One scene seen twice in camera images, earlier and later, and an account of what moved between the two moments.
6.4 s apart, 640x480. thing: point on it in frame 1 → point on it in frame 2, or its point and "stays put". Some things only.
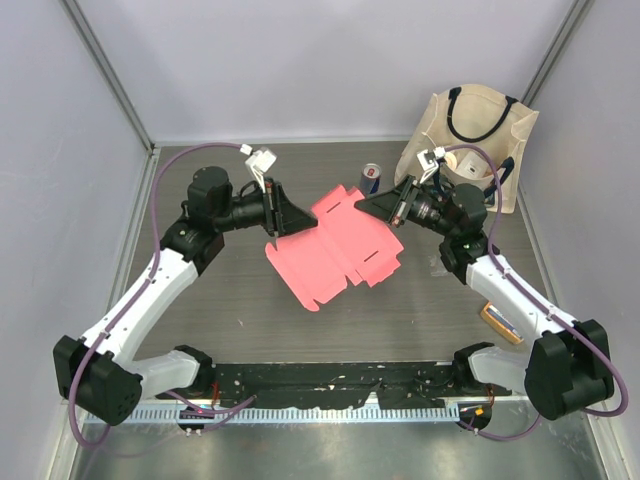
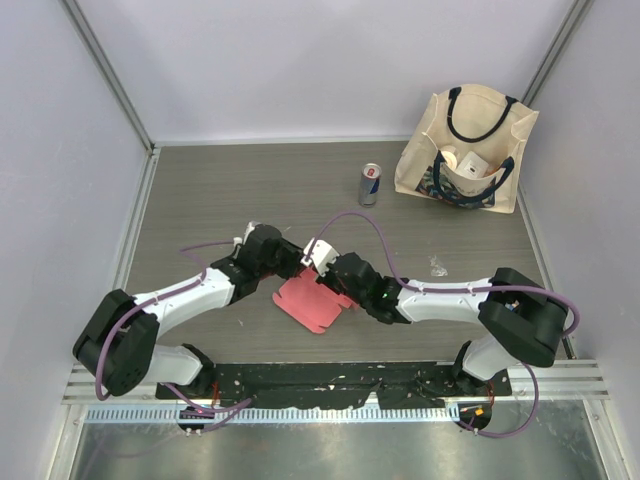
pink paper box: (348, 241) → (309, 302)
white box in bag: (473, 165) stays put
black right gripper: (394, 206) → (325, 278)
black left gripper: (282, 216) → (294, 255)
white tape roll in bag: (451, 160) stays put
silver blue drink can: (371, 178) stays put
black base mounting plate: (306, 384) stays put
